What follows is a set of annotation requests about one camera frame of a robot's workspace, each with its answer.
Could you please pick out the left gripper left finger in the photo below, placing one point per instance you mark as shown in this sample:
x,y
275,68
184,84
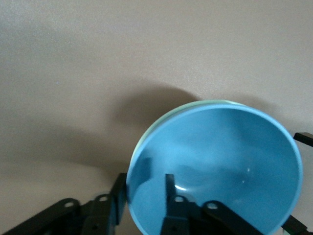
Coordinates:
x,y
97,215

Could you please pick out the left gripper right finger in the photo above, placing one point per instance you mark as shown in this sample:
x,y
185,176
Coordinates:
x,y
181,218

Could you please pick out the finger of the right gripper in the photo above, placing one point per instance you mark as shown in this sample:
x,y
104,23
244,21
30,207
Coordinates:
x,y
304,138
297,226

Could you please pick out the blue bowl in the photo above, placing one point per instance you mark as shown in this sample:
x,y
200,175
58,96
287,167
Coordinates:
x,y
220,147

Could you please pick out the light green bowl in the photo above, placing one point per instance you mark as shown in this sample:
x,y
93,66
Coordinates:
x,y
207,101

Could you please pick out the brown table cover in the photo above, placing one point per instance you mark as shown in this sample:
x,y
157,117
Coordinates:
x,y
73,49

